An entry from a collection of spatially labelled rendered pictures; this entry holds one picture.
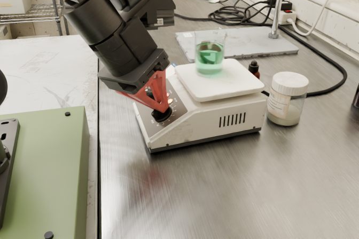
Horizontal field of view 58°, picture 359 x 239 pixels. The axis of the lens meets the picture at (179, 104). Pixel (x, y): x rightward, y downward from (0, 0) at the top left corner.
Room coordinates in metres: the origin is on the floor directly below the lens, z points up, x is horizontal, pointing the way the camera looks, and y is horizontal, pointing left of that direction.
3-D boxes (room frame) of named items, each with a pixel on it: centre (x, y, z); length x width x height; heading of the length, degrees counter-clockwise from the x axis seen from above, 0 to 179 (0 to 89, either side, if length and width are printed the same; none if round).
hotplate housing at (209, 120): (0.48, -0.04, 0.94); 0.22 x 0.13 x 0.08; 108
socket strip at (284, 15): (1.22, -0.31, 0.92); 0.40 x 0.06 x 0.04; 12
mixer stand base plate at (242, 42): (0.86, -0.15, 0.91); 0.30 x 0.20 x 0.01; 102
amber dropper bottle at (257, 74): (0.59, -0.15, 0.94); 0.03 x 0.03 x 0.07
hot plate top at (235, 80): (0.48, -0.06, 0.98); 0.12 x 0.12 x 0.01; 18
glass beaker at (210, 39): (0.50, -0.05, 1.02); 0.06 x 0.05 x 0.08; 41
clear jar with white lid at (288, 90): (0.49, -0.19, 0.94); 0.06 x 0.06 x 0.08
